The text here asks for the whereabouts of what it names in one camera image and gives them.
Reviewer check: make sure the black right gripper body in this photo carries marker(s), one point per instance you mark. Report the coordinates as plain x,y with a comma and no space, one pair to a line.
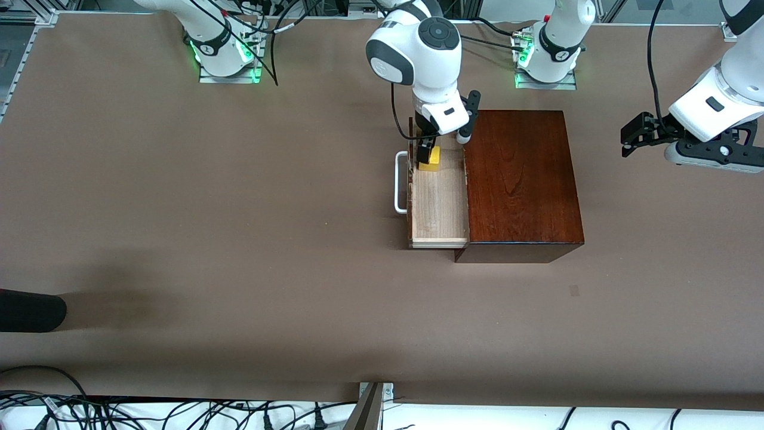
425,132

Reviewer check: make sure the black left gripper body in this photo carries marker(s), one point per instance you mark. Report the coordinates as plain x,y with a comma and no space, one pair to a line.
662,129

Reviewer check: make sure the yellow block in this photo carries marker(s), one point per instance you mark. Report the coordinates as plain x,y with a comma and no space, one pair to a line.
434,161

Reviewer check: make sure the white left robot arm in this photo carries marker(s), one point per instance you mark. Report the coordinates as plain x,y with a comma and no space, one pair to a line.
728,89

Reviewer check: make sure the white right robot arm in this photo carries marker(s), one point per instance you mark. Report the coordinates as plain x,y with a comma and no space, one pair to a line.
418,54

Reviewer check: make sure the dark brown wooden cabinet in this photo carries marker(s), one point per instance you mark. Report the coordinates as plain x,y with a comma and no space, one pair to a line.
525,179

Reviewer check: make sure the brown table cover mat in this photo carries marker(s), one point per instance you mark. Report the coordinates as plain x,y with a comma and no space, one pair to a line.
239,269

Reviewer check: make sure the black power plug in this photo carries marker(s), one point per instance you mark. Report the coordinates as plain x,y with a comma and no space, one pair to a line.
319,420

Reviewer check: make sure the black rounded object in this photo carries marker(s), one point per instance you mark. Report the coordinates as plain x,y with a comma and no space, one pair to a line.
30,310

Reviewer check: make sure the metal base plate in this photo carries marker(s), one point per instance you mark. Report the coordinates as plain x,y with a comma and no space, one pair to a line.
546,85
230,77

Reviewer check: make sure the aluminium corner bracket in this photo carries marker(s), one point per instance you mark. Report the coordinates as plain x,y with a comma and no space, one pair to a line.
729,33

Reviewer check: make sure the grey metal bracket profile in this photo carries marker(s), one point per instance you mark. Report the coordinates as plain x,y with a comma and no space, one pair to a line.
367,412

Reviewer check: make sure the aluminium frame rail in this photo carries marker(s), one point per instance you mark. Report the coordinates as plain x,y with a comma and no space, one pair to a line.
24,60

